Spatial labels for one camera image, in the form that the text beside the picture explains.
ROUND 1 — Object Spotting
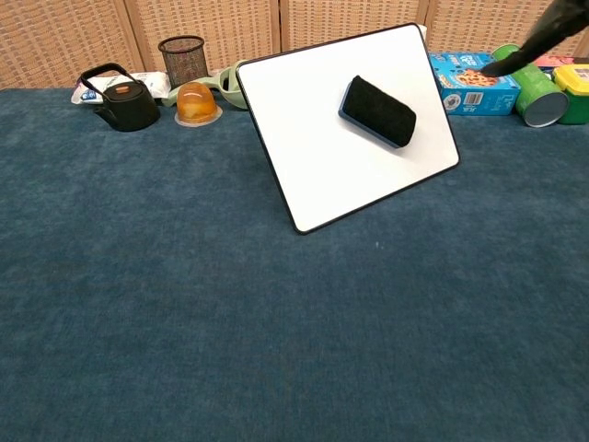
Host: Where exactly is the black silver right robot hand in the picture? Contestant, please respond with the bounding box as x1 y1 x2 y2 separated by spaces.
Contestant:
480 0 589 78

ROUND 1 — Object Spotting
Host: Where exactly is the black rectangular sponge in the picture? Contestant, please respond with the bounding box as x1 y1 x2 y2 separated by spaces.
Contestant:
338 75 418 149

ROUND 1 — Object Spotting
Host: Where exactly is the white dry-erase board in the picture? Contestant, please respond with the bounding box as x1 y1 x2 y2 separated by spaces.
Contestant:
235 21 461 236

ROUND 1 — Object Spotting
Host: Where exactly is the pink blue biscuit box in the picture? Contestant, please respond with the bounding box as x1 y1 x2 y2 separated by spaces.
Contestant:
533 54 577 71

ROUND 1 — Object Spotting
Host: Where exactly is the green chips can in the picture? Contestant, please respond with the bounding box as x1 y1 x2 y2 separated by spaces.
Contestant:
491 43 571 128

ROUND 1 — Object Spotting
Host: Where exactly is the green container yellow lid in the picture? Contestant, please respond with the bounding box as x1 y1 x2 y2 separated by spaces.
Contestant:
551 64 589 125

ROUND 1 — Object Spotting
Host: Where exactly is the blue cookie box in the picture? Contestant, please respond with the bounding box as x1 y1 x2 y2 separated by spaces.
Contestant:
428 52 522 117

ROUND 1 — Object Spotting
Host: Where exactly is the pale green lint roller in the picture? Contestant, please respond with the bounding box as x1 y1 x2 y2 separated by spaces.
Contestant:
160 59 252 111

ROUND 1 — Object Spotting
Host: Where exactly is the orange fruit jelly cup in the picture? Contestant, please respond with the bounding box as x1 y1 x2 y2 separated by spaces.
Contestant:
174 81 224 128

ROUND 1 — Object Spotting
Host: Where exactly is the black mesh pen holder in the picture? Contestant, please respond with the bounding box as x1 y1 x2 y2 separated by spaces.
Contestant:
157 35 206 89

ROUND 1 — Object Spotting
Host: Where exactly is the white snack bag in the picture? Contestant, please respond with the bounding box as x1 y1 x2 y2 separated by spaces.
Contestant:
70 71 172 106

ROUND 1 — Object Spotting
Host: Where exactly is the blue felt table cover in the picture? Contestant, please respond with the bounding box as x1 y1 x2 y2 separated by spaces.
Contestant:
0 87 589 442

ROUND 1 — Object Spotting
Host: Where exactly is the black cast iron teapot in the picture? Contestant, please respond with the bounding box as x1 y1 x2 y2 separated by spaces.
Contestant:
80 63 162 134

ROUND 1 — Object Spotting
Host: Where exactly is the woven bamboo folding screen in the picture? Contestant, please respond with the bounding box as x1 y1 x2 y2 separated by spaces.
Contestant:
0 0 589 91

